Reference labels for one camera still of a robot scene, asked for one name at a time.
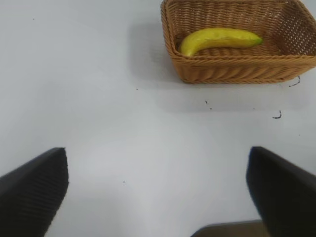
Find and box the brown woven wicker basket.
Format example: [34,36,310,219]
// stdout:
[160,0,316,85]

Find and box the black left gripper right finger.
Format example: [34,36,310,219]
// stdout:
[246,146,316,237]

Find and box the yellow banana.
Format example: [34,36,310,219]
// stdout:
[178,27,263,57]

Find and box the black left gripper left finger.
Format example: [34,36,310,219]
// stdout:
[0,147,70,237]

